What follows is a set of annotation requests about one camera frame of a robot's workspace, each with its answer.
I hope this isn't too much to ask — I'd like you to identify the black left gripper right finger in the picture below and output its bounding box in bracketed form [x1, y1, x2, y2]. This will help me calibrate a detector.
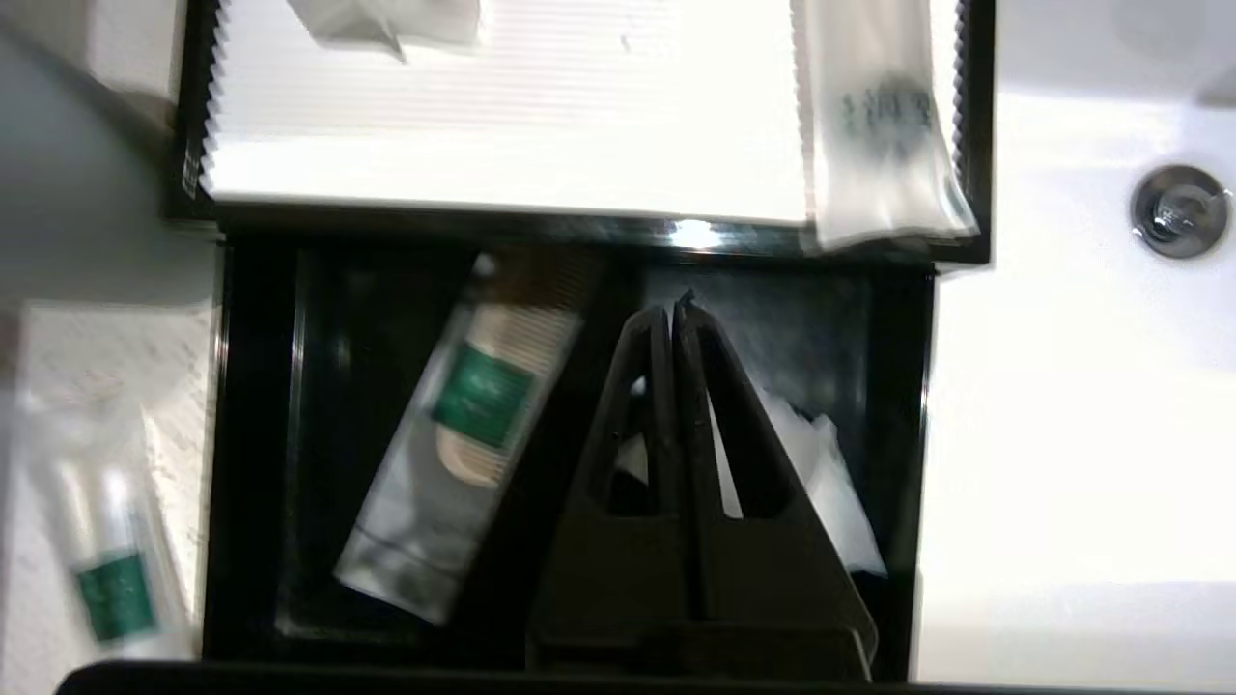
[673, 288, 881, 679]

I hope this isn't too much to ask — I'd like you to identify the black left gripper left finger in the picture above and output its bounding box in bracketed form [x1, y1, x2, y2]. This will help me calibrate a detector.
[526, 305, 694, 677]

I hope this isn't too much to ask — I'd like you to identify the clear sachet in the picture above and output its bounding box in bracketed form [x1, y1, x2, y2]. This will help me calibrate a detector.
[606, 379, 888, 581]

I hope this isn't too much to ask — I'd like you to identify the drawer with plastic bags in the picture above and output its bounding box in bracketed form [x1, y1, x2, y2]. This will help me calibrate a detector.
[200, 235, 937, 669]

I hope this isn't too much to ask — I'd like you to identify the comb packet green label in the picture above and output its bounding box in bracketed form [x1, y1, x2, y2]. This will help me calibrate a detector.
[332, 251, 591, 626]

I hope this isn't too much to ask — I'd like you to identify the white sink basin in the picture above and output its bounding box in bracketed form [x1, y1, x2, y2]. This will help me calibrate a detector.
[915, 0, 1236, 688]

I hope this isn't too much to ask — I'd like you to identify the long toothbrush packet green band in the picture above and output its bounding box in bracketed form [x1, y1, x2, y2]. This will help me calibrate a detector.
[791, 0, 979, 252]

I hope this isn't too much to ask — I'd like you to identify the toothbrush toothpaste packet green label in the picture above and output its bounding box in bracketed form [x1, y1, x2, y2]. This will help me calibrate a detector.
[14, 403, 196, 659]

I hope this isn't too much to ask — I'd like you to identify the chrome sink drain stopper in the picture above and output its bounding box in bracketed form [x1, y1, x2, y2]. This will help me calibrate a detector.
[1129, 163, 1233, 261]

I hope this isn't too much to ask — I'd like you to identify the small sachet green label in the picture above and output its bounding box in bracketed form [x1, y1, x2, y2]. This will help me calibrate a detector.
[287, 0, 483, 62]

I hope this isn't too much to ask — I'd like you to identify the grey plastic cup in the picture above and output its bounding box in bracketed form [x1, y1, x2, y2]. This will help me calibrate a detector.
[0, 27, 225, 312]

